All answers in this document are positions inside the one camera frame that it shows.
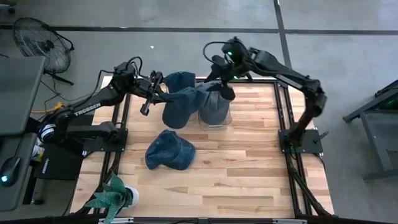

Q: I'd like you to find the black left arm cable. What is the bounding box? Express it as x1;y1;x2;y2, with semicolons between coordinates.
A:
93;55;150;94

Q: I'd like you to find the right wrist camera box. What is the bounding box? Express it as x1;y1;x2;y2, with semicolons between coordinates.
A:
211;54;226;68

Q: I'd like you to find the gray side table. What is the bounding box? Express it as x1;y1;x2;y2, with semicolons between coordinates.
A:
0;132;39;213

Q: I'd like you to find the black aluminium table frame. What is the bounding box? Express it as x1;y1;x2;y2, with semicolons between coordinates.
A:
68;74;335;220

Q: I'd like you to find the gray desk top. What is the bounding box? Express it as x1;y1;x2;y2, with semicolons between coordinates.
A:
0;55;46;136

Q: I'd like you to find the black Trossen box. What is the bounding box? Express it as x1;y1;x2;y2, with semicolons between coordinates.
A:
32;140;85;182

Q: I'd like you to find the dark slate blue cap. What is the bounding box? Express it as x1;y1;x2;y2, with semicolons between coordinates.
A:
160;82;222;130
164;70;197;94

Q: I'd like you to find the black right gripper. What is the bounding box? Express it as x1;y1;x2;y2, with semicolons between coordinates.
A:
203;36;251;101

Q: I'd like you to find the yellow cable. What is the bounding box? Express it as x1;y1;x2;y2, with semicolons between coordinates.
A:
30;101;65;114

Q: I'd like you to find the gray cap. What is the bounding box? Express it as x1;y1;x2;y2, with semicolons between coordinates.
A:
198;89;233;126

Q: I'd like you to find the bright blue denim cap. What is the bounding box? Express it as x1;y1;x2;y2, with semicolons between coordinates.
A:
144;129;197;171

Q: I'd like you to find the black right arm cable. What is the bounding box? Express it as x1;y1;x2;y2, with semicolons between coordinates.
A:
202;40;231;65

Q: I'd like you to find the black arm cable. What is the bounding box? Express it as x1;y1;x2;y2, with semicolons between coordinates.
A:
93;55;150;94
202;40;231;65

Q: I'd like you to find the white labelled can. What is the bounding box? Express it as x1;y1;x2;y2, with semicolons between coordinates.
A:
30;144;46;163

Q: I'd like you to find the white plant pot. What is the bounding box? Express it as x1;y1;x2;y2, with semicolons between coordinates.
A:
123;184;140;209

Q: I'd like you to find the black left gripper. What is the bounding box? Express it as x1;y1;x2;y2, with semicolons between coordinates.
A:
133;70;175;117

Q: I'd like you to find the black metal stand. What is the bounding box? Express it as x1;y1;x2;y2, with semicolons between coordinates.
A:
341;78;398;182

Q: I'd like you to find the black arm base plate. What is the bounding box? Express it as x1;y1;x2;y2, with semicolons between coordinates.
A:
277;128;325;155
81;126;129;154

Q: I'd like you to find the green artificial plant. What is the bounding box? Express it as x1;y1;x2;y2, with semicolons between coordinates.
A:
84;172;134;224

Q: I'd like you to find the black computer mouse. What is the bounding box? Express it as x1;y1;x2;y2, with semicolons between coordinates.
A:
0;156;21;188

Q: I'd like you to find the black floor fan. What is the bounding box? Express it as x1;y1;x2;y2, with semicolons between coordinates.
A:
12;16;76;86

